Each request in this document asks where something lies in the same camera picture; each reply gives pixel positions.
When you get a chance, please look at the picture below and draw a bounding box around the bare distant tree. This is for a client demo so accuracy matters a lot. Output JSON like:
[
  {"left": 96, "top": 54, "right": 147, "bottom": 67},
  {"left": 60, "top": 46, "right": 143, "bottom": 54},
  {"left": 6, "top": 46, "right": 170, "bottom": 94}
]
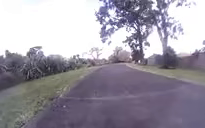
[{"left": 83, "top": 46, "right": 104, "bottom": 63}]

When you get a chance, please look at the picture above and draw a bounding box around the dark grey asphalt road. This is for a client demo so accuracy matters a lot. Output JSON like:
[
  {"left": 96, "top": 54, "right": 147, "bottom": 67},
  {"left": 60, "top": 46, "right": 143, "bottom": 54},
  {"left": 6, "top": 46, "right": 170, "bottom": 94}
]
[{"left": 24, "top": 62, "right": 205, "bottom": 128}]

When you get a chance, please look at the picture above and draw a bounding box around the grey building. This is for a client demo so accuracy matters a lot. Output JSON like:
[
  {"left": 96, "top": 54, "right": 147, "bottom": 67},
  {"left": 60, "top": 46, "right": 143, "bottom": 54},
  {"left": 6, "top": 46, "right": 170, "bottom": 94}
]
[{"left": 146, "top": 53, "right": 164, "bottom": 66}]

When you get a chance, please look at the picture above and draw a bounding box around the tall leafy tree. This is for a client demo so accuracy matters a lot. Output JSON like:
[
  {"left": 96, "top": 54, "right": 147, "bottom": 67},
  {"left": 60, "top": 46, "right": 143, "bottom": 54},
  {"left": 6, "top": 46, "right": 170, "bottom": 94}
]
[{"left": 95, "top": 0, "right": 157, "bottom": 65}]

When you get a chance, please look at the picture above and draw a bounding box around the row of green bushes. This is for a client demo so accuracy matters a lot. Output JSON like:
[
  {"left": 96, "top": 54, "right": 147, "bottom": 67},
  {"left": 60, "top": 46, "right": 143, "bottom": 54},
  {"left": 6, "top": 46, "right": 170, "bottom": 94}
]
[{"left": 0, "top": 45, "right": 91, "bottom": 94}]

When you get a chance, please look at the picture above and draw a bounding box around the dark round bush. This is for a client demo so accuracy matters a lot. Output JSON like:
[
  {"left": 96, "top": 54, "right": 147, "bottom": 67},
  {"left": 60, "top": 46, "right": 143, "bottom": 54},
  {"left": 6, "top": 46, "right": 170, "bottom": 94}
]
[{"left": 161, "top": 46, "right": 180, "bottom": 70}]

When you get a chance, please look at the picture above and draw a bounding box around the tall pale-trunked tree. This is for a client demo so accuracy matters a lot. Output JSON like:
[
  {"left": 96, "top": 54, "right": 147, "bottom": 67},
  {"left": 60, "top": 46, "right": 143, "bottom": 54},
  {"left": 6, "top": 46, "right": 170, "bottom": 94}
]
[{"left": 149, "top": 0, "right": 197, "bottom": 58}]

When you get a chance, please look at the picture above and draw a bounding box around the grass verge with bushes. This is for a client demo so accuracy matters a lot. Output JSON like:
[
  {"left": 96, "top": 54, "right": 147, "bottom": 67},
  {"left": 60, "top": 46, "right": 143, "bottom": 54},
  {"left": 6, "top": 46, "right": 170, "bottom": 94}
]
[{"left": 0, "top": 65, "right": 98, "bottom": 128}]

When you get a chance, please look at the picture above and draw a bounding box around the grass verge with fence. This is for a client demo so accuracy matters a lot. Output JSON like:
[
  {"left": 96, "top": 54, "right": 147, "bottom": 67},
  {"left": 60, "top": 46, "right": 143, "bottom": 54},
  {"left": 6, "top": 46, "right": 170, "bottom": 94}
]
[{"left": 129, "top": 63, "right": 205, "bottom": 86}]

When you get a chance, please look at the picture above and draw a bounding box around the brown wooden fence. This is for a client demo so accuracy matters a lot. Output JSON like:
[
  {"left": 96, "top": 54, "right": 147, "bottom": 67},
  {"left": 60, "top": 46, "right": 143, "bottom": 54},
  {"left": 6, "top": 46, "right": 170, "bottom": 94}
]
[{"left": 179, "top": 49, "right": 205, "bottom": 72}]

